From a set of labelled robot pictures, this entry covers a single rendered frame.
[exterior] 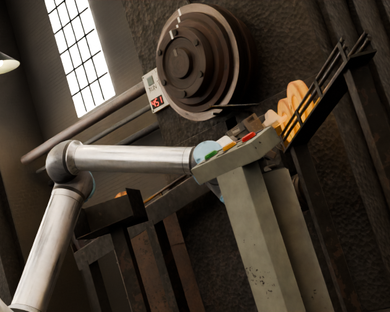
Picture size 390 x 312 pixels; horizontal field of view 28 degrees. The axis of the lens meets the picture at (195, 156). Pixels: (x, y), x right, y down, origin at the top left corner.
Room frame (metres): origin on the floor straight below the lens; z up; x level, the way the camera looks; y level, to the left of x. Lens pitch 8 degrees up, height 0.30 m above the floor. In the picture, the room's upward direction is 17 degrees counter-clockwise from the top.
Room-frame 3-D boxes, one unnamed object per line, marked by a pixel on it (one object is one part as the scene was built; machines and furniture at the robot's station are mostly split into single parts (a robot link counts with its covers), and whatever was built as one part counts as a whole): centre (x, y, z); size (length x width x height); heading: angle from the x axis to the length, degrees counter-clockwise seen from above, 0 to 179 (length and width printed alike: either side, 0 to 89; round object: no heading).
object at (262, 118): (2.90, -0.31, 0.68); 0.11 x 0.08 x 0.24; 135
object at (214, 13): (3.06, -0.13, 1.11); 0.47 x 0.06 x 0.47; 45
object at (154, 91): (3.38, 0.03, 1.15); 0.26 x 0.02 x 0.18; 45
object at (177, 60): (2.99, -0.07, 1.11); 0.28 x 0.06 x 0.28; 45
